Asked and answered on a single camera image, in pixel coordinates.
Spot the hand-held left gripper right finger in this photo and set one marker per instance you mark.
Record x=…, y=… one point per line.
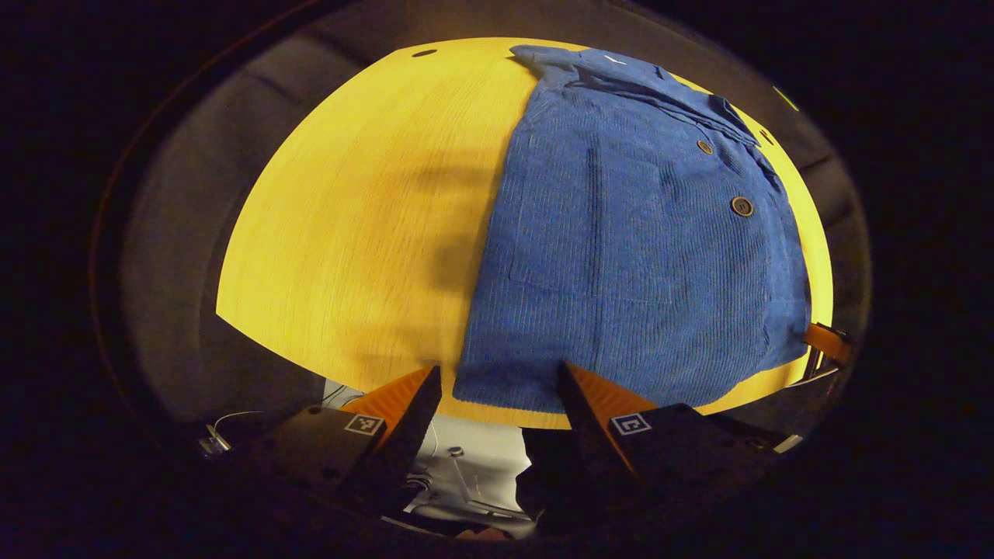
x=594, y=427

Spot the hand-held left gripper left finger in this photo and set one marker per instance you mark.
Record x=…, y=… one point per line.
x=408, y=435

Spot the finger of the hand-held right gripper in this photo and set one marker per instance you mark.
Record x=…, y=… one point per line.
x=827, y=341

